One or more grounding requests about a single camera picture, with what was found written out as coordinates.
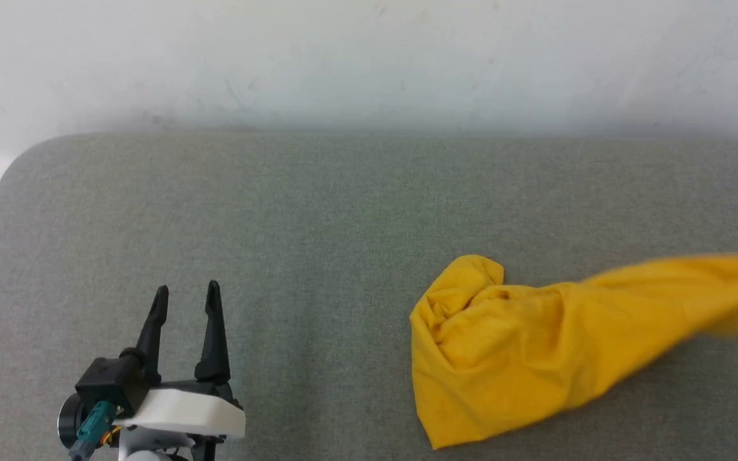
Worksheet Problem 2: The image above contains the yellow printed garment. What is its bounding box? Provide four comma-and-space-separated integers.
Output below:
409, 252, 738, 450

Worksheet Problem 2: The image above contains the teal left camera cable plug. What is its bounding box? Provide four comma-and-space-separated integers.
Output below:
69, 401, 119, 461

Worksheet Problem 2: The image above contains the grey fabric sofa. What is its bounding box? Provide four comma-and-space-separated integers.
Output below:
0, 131, 738, 461

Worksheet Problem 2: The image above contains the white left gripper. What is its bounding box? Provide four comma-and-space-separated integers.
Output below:
118, 280, 247, 461

